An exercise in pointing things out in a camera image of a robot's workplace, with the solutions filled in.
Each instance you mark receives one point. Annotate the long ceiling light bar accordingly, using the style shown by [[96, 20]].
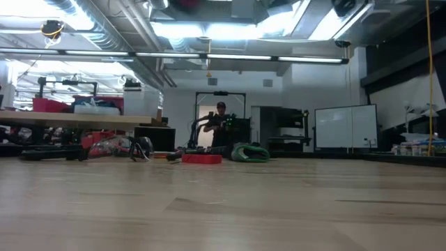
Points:
[[97, 53], [278, 58]]

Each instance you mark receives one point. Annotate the black equipment rack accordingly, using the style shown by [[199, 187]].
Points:
[[285, 122]]

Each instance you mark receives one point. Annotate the wooden background table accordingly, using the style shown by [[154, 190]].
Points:
[[69, 120]]

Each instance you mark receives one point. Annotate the grey duct tape roll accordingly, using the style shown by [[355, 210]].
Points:
[[143, 146]]

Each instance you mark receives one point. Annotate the red storage crate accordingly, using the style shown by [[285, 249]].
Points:
[[48, 105]]

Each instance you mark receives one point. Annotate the white plastic container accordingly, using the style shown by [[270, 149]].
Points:
[[141, 102]]

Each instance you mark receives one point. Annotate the black box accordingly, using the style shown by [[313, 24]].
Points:
[[155, 139]]

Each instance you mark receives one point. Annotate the grey and black work glove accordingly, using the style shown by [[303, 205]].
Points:
[[249, 155]]

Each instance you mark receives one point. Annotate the red terminal block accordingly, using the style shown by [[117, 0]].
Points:
[[202, 159]]

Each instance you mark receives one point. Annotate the person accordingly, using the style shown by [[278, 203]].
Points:
[[219, 125]]

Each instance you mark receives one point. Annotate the blue and black screwdriver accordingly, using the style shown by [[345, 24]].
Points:
[[205, 150]]

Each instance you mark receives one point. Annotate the whiteboard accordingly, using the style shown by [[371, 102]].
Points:
[[345, 127]]

